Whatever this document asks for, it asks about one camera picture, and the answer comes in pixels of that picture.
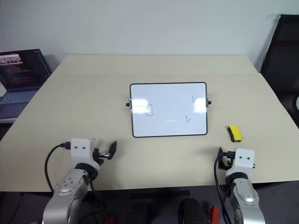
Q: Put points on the large dark rounded shape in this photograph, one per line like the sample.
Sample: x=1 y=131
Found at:
x=193 y=211

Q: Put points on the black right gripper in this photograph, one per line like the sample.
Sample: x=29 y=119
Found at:
x=227 y=156

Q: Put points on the small red object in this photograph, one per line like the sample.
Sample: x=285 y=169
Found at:
x=109 y=220

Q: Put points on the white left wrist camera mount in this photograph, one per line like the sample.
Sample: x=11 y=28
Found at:
x=80 y=150

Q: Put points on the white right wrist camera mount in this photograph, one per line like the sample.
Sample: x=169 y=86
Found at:
x=244 y=159

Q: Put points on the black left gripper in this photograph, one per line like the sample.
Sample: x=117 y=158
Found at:
x=101 y=156

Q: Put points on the small black-framed whiteboard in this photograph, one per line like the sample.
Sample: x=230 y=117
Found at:
x=168 y=109

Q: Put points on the yellow and black eraser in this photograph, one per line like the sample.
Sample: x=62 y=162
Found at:
x=236 y=133

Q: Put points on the red clip with ridges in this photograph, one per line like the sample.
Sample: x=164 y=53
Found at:
x=214 y=212

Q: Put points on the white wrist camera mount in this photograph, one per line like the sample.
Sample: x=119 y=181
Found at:
x=80 y=150
x=244 y=159

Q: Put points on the black chair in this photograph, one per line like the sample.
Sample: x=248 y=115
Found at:
x=280 y=53

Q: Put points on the white round object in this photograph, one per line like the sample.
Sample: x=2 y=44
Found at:
x=297 y=102

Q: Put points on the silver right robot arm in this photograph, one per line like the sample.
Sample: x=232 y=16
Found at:
x=245 y=198

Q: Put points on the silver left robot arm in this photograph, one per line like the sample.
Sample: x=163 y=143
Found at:
x=70 y=186

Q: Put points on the open grey laptop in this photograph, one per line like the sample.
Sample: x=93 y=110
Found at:
x=18 y=77

